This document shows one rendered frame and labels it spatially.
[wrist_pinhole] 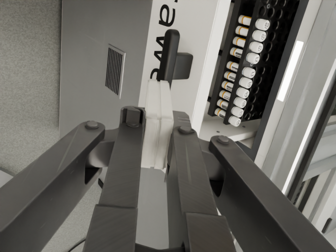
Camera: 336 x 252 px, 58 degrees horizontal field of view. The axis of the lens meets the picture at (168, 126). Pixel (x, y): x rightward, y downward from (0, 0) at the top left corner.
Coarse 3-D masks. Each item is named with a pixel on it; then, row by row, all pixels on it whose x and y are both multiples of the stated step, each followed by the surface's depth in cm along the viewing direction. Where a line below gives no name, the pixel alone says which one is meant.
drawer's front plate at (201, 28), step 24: (168, 0) 34; (192, 0) 31; (216, 0) 29; (192, 24) 32; (216, 24) 30; (192, 48) 32; (216, 48) 31; (144, 72) 40; (192, 72) 33; (144, 96) 41; (192, 96) 33; (192, 120) 34
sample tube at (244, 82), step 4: (228, 72) 42; (232, 72) 42; (224, 76) 43; (228, 76) 42; (232, 76) 42; (232, 80) 42; (240, 80) 40; (244, 80) 40; (248, 80) 40; (240, 84) 41; (244, 84) 40; (248, 84) 40
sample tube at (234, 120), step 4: (216, 112) 45; (220, 112) 44; (224, 112) 44; (220, 116) 44; (232, 116) 43; (228, 120) 43; (232, 120) 42; (236, 120) 42; (232, 124) 43; (236, 124) 42
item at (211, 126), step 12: (228, 12) 43; (228, 24) 44; (216, 60) 46; (216, 72) 47; (204, 120) 50; (216, 120) 51; (252, 120) 54; (204, 132) 46; (216, 132) 46; (228, 132) 47; (240, 132) 48; (252, 132) 50
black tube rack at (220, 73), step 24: (240, 0) 38; (288, 0) 39; (240, 24) 40; (288, 24) 42; (240, 48) 43; (264, 48) 41; (264, 72) 43; (216, 96) 44; (264, 96) 46; (240, 120) 45
